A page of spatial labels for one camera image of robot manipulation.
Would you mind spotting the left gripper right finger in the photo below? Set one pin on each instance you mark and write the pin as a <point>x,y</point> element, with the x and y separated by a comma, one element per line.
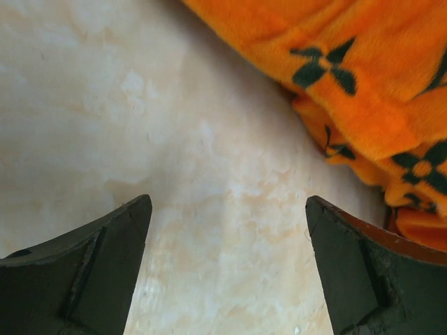
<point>374,281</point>

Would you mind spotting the orange patterned pillowcase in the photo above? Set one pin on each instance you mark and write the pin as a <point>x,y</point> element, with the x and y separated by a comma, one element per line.
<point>369,79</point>

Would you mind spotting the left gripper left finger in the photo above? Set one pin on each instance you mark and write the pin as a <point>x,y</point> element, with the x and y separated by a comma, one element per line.
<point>81,282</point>

